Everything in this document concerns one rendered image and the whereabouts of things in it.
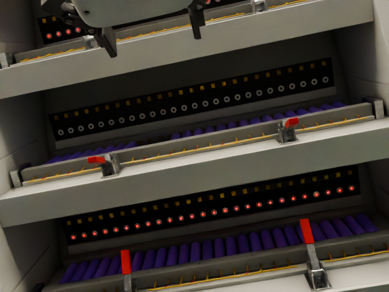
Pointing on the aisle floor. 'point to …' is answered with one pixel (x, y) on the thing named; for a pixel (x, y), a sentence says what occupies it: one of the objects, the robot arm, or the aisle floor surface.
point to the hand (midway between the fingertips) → (152, 32)
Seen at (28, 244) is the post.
